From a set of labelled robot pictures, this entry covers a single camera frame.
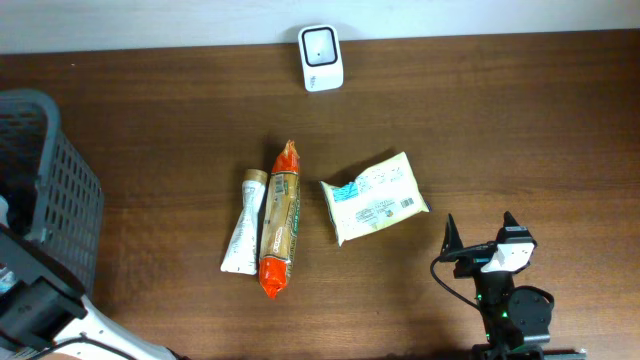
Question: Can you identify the white tube with tan cap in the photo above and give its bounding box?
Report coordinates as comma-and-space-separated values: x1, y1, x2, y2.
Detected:
220, 169, 267, 276

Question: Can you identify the yellow snack bag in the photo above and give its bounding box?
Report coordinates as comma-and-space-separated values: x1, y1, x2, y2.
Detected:
321, 152, 430, 244

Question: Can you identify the grey mesh basket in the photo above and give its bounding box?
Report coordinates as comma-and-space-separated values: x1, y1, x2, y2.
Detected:
1, 89, 104, 296

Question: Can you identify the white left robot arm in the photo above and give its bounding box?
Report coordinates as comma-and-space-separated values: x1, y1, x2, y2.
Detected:
1, 200, 181, 360

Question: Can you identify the orange biscuit pack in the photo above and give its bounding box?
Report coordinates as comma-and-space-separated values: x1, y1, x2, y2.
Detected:
259, 140, 301, 299

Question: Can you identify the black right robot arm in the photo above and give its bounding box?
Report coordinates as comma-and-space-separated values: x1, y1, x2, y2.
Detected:
430, 212, 587, 360

